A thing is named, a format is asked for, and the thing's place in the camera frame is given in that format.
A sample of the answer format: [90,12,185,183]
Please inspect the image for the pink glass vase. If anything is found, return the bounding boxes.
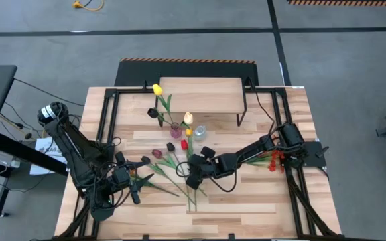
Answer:
[169,123,183,141]

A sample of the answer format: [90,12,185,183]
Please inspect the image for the white printed paper sheet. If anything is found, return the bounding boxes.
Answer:
[29,135,68,176]

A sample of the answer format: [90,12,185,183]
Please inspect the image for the orange artificial flower bunch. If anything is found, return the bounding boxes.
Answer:
[128,169,180,198]

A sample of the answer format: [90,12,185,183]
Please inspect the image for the yellow artificial tulip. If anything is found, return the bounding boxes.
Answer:
[184,128,198,212]
[151,83,177,125]

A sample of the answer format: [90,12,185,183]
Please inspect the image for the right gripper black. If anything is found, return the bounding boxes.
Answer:
[185,146,228,191]

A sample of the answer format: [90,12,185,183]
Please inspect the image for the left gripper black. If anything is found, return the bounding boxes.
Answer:
[111,157,155,205]

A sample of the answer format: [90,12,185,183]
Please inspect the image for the black floor cable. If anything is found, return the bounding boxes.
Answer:
[13,78,85,107]

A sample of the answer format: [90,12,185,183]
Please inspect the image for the black mat with striped edge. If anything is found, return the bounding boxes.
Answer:
[114,57,259,87]

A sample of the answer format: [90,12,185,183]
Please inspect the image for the orange black striped tape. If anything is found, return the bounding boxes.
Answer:
[287,0,386,7]

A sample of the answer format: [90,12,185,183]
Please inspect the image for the wooden shelf with black legs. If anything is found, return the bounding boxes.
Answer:
[155,76,247,127]

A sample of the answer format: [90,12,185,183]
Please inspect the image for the black metal table frame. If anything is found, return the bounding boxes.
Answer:
[54,80,341,241]

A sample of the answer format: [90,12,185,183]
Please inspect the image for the clear ribbed glass vase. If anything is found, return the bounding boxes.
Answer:
[192,125,208,141]

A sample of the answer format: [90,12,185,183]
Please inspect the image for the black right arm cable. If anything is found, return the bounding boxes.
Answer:
[255,90,276,135]

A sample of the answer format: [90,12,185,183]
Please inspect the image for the cream artificial tulip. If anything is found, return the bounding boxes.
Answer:
[182,112,194,130]

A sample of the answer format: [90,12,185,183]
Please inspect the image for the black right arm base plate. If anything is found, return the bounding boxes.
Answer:
[293,140,327,168]

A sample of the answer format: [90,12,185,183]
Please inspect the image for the red artificial tulip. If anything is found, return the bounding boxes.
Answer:
[180,139,208,197]

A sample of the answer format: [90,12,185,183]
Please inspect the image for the yellow floor cable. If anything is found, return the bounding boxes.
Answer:
[72,0,105,12]

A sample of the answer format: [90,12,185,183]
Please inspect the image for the red artificial flower bunch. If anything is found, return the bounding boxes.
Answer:
[246,149,286,173]

